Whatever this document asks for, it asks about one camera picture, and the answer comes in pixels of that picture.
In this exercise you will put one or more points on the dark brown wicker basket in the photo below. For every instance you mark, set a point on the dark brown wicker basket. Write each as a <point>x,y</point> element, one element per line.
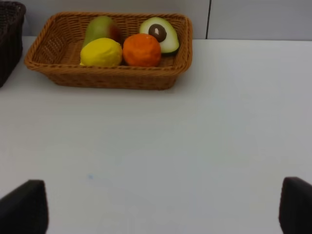
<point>11,24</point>

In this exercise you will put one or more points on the avocado half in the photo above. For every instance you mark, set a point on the avocado half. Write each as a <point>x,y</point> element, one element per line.
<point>164,33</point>

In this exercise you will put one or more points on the orange tangerine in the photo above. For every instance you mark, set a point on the orange tangerine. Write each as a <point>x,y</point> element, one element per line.
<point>142,50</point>

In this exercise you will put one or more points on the orange wicker basket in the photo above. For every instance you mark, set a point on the orange wicker basket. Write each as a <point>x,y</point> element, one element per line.
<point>56,54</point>

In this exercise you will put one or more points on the yellow lemon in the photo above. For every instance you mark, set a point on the yellow lemon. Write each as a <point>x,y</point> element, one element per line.
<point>101,52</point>

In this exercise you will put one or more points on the green red pear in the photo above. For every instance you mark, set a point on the green red pear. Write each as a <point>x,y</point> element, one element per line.
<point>102,27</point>

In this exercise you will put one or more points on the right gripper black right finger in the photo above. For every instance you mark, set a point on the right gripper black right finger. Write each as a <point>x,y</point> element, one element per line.
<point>295,209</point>

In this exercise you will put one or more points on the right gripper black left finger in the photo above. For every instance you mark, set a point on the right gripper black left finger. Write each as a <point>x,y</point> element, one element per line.
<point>25,209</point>

